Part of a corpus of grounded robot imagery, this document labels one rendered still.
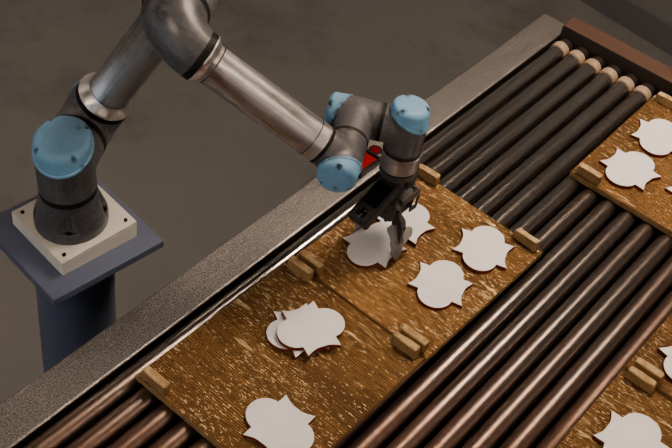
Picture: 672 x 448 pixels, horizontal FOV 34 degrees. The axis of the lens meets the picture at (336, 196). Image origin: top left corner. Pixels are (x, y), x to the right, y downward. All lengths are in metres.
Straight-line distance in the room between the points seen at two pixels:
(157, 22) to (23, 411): 0.72
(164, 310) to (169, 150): 1.74
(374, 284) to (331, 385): 0.27
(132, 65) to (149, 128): 1.82
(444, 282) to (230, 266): 0.43
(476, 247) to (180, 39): 0.81
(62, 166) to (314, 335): 0.58
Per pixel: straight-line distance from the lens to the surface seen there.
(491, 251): 2.36
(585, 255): 2.46
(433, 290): 2.25
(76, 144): 2.19
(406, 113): 2.07
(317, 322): 2.14
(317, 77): 4.25
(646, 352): 2.30
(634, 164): 2.68
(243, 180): 3.78
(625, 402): 2.20
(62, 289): 2.29
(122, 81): 2.19
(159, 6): 1.94
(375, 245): 2.30
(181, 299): 2.21
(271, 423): 2.00
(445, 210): 2.43
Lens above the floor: 2.59
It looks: 43 degrees down
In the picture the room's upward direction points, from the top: 10 degrees clockwise
